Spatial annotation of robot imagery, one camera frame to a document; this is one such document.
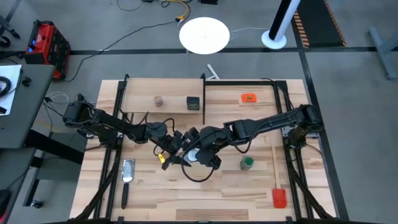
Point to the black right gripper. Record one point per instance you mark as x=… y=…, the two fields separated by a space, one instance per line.
x=209 y=150

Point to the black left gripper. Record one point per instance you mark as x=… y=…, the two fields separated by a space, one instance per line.
x=169 y=144

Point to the white-lid spice jar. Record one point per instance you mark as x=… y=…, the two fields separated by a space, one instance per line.
x=192 y=155

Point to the green-lid spice jar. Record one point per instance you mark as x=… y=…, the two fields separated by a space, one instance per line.
x=247 y=162

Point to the black square spice tin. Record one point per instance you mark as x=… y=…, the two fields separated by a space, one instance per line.
x=193 y=103

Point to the small glass spice jar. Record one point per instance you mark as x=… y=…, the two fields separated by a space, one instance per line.
x=158 y=100

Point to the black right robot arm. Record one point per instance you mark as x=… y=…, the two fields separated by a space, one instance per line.
x=273 y=119

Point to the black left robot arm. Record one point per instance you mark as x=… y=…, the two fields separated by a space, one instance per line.
x=109 y=122

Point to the wooden shelf with black legs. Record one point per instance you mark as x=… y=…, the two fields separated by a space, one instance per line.
x=149 y=88

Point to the yellow tag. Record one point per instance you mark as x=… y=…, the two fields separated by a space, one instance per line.
x=161 y=158

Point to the flat orange packet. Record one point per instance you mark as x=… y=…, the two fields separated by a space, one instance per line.
x=248 y=98

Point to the white round disc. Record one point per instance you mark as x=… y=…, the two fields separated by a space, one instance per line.
x=204 y=35

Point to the black caster wheel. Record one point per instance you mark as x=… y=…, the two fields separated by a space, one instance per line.
x=36 y=204

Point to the black floor box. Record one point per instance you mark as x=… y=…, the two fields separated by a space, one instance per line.
x=207 y=1

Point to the white and black tower pillar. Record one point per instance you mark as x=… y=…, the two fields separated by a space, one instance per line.
x=281 y=21

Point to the grey desk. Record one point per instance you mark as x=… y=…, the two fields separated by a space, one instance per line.
x=28 y=109

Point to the red and black tool box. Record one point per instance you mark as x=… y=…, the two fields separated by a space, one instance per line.
x=46 y=46

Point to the black mat with orange stripes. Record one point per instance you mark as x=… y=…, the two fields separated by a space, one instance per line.
x=317 y=21

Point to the black rounded object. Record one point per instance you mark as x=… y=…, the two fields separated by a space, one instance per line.
x=3 y=202

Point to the white paper sheet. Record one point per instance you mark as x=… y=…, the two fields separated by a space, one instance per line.
x=12 y=71

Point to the black office chair base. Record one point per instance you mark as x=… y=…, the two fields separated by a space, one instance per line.
x=4 y=42

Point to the grey metal table leg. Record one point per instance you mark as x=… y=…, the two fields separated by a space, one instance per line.
x=382 y=46

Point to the black metal table frame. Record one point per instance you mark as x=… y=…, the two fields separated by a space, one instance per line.
x=242 y=82

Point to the black desk leg frame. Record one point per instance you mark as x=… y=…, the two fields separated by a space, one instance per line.
x=56 y=146

